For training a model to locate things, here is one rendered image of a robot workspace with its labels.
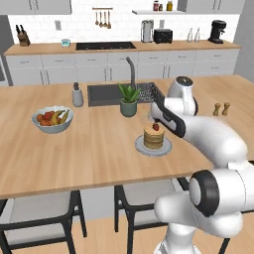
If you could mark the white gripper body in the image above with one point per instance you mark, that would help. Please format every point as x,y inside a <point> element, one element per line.
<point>154,111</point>

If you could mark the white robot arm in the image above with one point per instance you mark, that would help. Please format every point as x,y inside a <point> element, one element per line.
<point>218,139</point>

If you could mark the red strawberry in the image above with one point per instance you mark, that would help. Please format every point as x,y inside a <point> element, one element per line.
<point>155,127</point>

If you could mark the brown pancake stack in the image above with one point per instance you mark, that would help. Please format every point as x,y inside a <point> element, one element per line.
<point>154,139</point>

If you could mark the green plant in grey pot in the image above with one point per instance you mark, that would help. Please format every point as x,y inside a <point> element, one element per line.
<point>128,105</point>

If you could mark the grey round plate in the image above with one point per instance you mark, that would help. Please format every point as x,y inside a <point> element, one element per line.
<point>142,147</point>

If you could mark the dark grey tap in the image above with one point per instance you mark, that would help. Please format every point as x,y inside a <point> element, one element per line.
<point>132,71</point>

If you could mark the dark grey sink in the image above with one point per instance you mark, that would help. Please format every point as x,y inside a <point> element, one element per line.
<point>102,94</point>

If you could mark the wooden shaker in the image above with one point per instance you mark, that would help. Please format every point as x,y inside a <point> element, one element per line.
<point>226,108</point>
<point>217,109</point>

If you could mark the black toaster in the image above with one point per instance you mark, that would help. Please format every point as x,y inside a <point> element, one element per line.
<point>163,36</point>

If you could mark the grey lower cupboard run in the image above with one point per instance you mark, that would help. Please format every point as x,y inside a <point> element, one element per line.
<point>92,67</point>

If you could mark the grey soap dispenser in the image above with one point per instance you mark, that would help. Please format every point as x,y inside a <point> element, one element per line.
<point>78,97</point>

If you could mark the silver kettle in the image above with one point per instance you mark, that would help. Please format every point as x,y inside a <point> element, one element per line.
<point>147,31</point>

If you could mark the black hob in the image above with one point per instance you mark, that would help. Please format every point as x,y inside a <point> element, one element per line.
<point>105,45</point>

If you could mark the clear glass bottle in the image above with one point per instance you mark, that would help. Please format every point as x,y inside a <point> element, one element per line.
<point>197,35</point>
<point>190,36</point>

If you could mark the black chair with grey seat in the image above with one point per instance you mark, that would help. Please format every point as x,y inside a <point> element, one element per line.
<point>36,208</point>
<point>142,195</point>

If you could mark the yellow banana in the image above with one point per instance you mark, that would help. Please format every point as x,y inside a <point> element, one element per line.
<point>55,116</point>
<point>65,116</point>

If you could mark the wooden hanging tool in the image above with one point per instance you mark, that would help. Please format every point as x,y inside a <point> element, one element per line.
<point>109,22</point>
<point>101,20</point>
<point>97,20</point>
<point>105,20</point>

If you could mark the black coffee machine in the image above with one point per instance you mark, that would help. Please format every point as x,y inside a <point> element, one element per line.
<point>217,31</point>

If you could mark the pale blue fruit bowl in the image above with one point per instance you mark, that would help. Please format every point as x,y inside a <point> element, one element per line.
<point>53,128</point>

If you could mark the small brown jar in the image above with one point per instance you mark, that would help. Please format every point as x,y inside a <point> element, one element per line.
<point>160,7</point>

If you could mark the red jar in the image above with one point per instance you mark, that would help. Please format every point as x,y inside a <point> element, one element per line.
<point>155,6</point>

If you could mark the red apple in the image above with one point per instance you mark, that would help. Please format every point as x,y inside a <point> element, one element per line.
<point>48,115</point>

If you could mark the yellow jar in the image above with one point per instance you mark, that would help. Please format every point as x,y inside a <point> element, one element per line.
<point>169,6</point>

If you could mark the small pale blue timer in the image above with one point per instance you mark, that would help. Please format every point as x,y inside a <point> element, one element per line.
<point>65,42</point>

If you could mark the orange fruit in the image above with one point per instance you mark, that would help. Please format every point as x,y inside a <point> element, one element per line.
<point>40,117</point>

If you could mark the grey upper cupboard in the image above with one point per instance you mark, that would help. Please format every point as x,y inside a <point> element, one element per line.
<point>36,6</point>
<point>211,6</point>

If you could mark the wooden knife block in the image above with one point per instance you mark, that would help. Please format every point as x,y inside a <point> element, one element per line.
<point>24,39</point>

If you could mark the grey wall socket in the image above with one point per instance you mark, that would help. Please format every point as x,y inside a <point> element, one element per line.
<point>161,24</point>
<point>58,25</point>

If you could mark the white wall shelf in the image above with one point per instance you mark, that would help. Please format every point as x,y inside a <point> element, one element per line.
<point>158,12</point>

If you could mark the wooden tool rail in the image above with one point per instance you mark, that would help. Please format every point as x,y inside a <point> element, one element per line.
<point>102,8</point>

